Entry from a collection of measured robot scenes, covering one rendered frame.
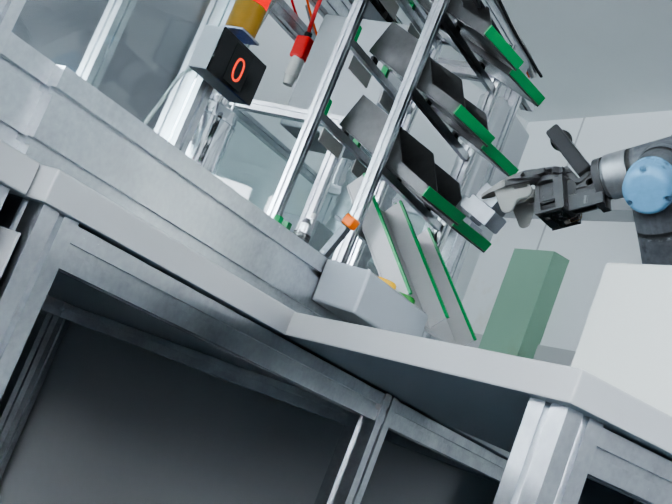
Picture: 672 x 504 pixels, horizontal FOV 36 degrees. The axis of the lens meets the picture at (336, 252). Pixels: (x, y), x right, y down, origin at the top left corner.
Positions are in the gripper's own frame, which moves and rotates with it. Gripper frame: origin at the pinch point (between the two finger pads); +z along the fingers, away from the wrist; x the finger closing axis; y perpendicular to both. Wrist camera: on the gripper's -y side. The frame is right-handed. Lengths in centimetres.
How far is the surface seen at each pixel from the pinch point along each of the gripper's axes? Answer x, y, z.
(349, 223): -27.1, 13.7, 11.6
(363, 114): -6.5, -21.6, 23.6
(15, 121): -97, 37, -1
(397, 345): -63, 51, -20
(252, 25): -49, -12, 16
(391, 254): -6.2, 9.1, 17.2
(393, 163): -6.6, -8.8, 16.7
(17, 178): -99, 45, -6
